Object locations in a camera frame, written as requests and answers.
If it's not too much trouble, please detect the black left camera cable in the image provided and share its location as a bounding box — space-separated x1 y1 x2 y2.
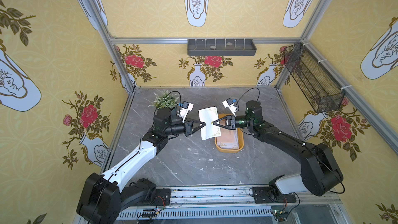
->
164 91 182 106

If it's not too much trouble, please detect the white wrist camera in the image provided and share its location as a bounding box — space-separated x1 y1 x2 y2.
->
178 101 194 123
222 98 239 116

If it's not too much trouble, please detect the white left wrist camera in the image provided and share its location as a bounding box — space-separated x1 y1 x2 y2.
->
178 101 194 123

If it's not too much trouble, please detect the yellow plastic storage box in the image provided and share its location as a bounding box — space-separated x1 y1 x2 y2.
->
215 128 244 153

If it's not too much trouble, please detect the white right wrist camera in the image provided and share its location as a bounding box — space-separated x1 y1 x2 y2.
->
222 98 239 116

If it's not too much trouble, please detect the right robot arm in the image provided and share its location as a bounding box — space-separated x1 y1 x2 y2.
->
212 101 344 197

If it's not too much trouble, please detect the grey wall shelf tray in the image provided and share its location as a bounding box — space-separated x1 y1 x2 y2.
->
187 38 257 57

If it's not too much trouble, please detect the black right camera cable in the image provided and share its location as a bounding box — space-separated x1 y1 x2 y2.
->
235 86 261 108

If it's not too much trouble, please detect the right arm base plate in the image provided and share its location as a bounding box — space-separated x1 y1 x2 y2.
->
249 186 297 204

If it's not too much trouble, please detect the black camera cable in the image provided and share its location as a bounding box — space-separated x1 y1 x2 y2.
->
164 91 182 106
235 86 261 108

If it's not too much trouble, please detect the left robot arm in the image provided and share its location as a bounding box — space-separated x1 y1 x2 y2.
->
76 108 206 224

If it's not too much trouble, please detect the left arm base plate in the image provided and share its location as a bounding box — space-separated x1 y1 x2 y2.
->
147 188 171 206

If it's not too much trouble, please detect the stationery paper stack in box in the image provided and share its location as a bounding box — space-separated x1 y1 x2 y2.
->
216 129 239 150

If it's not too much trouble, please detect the black wire mesh basket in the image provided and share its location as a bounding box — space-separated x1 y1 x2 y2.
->
283 43 345 113

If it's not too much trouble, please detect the green artificial plant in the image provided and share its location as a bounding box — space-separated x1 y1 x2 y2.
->
152 91 179 109

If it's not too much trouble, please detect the white yellow-flowered stationery sheet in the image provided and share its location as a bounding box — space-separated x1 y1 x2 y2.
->
199 106 221 141

